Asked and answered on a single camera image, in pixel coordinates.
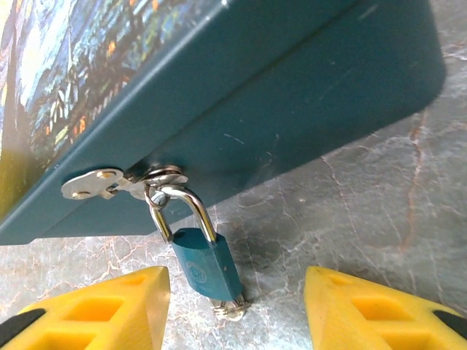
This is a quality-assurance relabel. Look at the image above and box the silver metal hasp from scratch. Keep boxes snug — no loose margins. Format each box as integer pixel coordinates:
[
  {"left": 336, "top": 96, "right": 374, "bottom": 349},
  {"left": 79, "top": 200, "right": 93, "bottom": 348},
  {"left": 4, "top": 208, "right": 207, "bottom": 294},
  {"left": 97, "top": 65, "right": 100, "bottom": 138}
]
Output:
[{"left": 61, "top": 165, "right": 190, "bottom": 202}]

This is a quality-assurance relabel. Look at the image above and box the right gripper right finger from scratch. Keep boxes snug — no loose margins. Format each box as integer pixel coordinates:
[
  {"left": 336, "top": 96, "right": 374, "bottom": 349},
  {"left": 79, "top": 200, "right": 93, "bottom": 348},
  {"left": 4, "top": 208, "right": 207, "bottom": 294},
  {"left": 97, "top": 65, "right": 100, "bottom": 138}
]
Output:
[{"left": 304, "top": 265, "right": 467, "bottom": 350}]

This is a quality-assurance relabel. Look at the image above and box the small blue padlock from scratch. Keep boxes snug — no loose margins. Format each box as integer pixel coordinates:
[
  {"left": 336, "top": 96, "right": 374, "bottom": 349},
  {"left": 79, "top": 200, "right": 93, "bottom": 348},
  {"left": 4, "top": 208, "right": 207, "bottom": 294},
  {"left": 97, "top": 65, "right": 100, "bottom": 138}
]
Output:
[{"left": 147, "top": 184, "right": 244, "bottom": 303}]

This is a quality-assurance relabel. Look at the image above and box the blue painted tin box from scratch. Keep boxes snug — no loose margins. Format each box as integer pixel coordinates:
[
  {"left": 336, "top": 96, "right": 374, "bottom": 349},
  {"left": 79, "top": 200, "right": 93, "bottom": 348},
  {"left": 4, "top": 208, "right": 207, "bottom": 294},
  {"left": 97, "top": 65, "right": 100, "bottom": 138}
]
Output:
[{"left": 0, "top": 0, "right": 448, "bottom": 246}]

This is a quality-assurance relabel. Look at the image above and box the thin silver wire ring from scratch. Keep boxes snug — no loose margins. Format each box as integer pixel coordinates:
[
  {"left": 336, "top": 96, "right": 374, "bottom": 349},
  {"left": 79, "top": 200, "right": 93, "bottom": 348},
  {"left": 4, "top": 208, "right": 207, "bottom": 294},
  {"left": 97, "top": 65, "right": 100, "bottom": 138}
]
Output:
[{"left": 143, "top": 181, "right": 172, "bottom": 219}]

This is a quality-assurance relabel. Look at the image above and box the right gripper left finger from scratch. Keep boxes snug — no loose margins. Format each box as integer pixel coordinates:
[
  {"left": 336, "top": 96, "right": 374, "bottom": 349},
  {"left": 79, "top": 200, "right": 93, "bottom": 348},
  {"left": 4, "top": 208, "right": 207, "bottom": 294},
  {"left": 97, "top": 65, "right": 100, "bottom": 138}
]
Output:
[{"left": 0, "top": 265, "right": 171, "bottom": 350}]

